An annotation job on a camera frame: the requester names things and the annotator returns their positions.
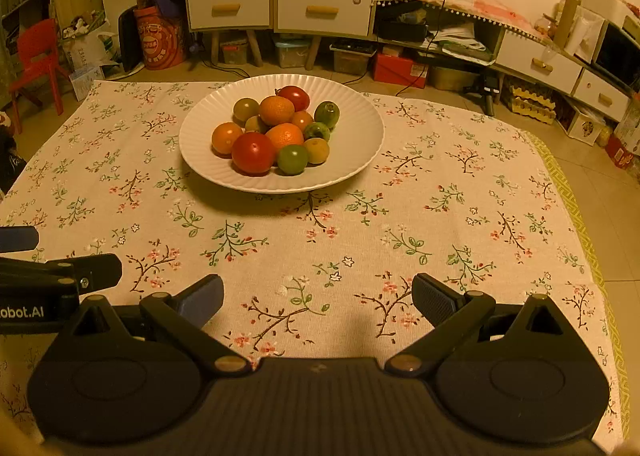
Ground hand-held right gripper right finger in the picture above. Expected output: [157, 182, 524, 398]
[384, 273, 589, 378]

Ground black appliance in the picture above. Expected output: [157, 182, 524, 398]
[375, 6, 431, 41]

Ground cardboard tube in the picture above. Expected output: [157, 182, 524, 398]
[557, 0, 581, 49]

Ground white paper bag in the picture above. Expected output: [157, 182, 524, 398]
[572, 6, 608, 61]

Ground egg carton stack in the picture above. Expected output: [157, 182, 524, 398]
[507, 86, 558, 125]

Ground red box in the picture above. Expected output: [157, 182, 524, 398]
[372, 53, 428, 89]

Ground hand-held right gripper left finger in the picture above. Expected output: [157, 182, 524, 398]
[47, 273, 252, 379]

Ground white patterned box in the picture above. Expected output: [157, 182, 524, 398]
[567, 110, 606, 147]

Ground wooden drawer cabinet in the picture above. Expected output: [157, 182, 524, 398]
[272, 0, 377, 71]

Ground yellow tomato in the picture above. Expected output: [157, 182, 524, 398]
[303, 137, 331, 165]

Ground red tomato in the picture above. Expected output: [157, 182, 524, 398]
[276, 86, 311, 111]
[230, 132, 277, 176]

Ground clear plastic storage box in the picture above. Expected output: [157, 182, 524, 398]
[274, 38, 308, 69]
[220, 40, 249, 65]
[330, 43, 377, 75]

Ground black upright case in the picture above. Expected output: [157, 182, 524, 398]
[117, 6, 146, 74]

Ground stack of papers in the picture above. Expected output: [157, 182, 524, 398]
[430, 23, 496, 64]

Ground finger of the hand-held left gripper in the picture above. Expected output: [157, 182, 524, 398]
[0, 226, 40, 253]
[0, 253, 123, 294]

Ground floral tablecloth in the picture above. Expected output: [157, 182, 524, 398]
[0, 80, 621, 442]

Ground red plastic chair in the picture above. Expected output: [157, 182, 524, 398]
[7, 18, 65, 121]

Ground dark and beige cloth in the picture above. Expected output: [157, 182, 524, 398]
[0, 110, 28, 191]

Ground black microwave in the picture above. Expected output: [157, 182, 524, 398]
[592, 20, 640, 89]

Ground white plastic bags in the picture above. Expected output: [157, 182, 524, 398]
[62, 23, 123, 101]

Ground red patterned barrel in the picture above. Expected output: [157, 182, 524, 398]
[134, 6, 191, 70]

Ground white ribbed plate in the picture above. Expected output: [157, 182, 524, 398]
[178, 74, 385, 194]

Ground orange mandarin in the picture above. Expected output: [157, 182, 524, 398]
[258, 96, 296, 127]
[265, 122, 305, 149]

